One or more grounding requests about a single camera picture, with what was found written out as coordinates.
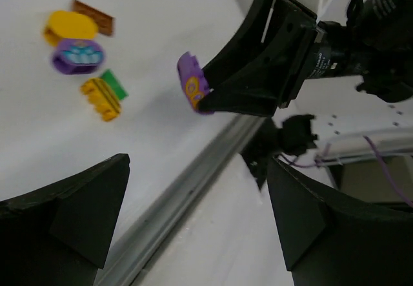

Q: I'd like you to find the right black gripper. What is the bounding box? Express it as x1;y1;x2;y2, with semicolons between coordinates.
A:
197;0;317;117

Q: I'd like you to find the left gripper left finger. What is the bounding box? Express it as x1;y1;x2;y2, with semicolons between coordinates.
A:
1;154;130;286

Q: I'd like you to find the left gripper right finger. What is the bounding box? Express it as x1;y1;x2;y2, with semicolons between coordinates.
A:
267;159;412;285

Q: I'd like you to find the purple printed lego brick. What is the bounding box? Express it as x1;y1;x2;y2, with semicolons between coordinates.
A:
177;52;214;115

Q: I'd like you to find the purple oval lego with print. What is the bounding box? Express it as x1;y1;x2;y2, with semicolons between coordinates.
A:
51;39;105;75

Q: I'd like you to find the yellow oval lego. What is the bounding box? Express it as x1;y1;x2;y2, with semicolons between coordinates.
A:
43;10;98;47

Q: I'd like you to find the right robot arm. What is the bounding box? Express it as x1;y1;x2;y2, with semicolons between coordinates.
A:
197;0;412;117

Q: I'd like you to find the green lego plate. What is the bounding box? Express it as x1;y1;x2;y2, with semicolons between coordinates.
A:
99;69;128;101

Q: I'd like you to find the yellow striped lego brick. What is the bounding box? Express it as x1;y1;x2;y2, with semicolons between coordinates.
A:
80;77;122;122

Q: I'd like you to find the brown lego plate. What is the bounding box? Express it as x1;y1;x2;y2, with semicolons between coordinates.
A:
72;0;115;37

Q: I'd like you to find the aluminium frame rail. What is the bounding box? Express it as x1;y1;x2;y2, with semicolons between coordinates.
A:
94;115;263;285

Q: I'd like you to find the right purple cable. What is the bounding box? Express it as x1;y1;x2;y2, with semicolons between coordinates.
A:
283;136;413;208

